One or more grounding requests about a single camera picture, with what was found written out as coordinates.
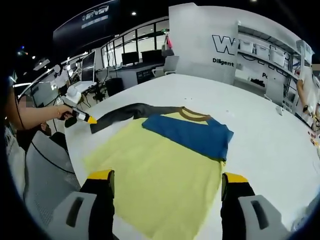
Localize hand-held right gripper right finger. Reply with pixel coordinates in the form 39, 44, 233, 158
220, 171, 291, 240

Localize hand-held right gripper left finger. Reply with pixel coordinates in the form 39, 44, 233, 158
48, 169, 116, 240

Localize yellow black blue garment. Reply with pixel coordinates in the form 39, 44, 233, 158
83, 102, 235, 240

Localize person's left hand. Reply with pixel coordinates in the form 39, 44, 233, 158
56, 106, 73, 121

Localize white laptop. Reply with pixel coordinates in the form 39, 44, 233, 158
72, 51, 97, 95

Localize black computer tower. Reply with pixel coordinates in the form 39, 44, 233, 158
105, 77, 124, 97

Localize grey mesh chair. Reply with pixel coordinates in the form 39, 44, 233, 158
24, 131, 82, 226

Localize black monitor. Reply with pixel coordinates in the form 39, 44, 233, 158
141, 49, 163, 65
121, 51, 140, 66

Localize dark office desk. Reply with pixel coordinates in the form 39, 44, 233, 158
96, 63, 171, 88

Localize dark hanging banner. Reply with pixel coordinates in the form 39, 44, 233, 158
52, 0, 121, 41

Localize white office chair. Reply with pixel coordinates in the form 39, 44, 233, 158
151, 55, 180, 78

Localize black shelf items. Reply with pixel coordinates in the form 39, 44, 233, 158
249, 77, 266, 87

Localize white lettered partition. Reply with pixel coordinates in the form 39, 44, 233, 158
168, 2, 301, 101

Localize metal shelf rack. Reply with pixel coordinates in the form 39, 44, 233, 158
234, 21, 315, 113

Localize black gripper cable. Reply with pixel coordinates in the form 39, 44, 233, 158
31, 141, 76, 175

